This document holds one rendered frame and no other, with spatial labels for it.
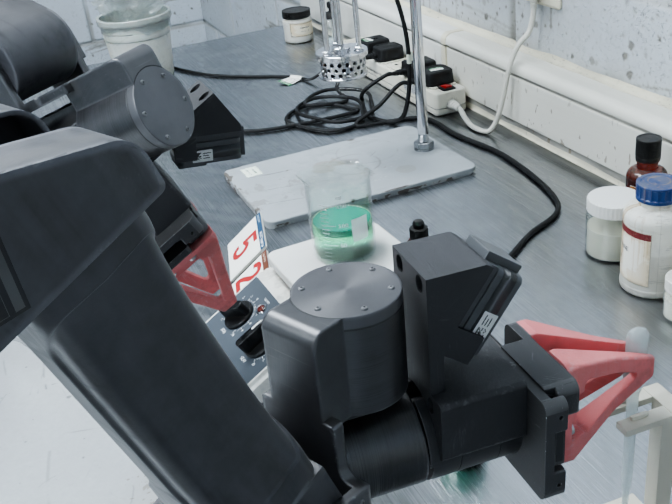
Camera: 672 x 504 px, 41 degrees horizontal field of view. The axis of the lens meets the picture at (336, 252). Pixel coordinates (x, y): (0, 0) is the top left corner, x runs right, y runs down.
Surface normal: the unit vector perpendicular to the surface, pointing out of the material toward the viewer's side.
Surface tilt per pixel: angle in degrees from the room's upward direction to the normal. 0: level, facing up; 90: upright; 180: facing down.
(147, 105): 68
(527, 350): 1
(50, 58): 95
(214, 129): 89
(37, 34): 58
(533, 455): 89
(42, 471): 0
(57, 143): 5
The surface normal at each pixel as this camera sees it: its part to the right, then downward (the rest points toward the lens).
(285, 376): -0.67, 0.39
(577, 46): -0.92, 0.26
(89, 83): -0.39, 0.48
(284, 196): -0.10, -0.88
